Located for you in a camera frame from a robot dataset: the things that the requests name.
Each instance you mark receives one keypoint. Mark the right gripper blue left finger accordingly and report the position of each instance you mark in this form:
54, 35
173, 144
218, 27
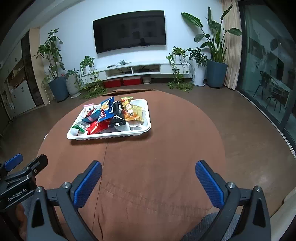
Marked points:
84, 183

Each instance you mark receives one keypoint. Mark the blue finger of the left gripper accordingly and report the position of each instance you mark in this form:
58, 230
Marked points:
38, 164
13, 162

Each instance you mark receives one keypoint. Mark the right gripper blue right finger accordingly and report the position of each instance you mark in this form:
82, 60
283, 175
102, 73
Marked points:
212, 183

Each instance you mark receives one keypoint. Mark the green-edged seeds bag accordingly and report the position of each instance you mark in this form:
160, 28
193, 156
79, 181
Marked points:
80, 128

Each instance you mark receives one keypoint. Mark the light blue panda snack bag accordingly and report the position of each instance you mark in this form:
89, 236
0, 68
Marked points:
93, 116

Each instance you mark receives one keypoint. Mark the black snack bag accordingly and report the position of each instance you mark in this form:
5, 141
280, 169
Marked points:
119, 116

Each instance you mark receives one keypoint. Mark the blue biscuit packet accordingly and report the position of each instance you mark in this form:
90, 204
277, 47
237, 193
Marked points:
106, 111

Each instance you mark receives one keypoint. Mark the orange snack bar packet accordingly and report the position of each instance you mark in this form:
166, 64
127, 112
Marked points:
130, 114

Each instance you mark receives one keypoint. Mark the pink cartoon snack packet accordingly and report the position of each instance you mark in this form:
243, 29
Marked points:
88, 109

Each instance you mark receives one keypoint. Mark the white red grey snack bag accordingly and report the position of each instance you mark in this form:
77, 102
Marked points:
133, 125

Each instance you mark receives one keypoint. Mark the gold snack packet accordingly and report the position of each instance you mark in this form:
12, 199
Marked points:
137, 114

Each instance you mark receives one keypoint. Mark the grey chair seat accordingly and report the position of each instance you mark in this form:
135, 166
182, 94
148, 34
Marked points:
198, 231

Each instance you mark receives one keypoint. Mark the wooden display cabinet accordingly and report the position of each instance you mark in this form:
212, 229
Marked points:
22, 75

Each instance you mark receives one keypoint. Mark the left plant in blue pot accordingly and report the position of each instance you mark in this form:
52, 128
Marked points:
50, 51

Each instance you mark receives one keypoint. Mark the left plant in white pot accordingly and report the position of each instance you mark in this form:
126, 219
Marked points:
86, 80

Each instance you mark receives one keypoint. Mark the plant in white pot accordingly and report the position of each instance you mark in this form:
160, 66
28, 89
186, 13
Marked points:
86, 80
197, 59

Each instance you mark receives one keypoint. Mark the white plastic tray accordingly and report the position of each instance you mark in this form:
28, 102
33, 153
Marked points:
110, 119

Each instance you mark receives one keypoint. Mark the red storage box left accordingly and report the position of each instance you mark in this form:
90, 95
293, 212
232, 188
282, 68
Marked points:
111, 83

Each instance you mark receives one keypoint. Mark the red storage box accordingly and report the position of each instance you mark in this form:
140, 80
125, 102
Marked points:
132, 80
111, 83

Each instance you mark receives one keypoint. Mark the red storage box right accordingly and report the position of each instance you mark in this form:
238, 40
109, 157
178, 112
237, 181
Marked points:
132, 80

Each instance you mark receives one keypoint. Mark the tall plant in blue pot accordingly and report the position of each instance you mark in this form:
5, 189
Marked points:
215, 41

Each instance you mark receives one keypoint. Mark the white tv console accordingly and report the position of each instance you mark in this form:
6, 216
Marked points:
153, 68

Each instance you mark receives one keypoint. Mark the glass sliding door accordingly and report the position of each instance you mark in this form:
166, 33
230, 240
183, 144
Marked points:
267, 75

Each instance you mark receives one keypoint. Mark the beige curtain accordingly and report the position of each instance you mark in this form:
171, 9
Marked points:
233, 44

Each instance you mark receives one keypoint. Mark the wall-mounted black television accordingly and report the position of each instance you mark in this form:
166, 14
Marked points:
126, 30

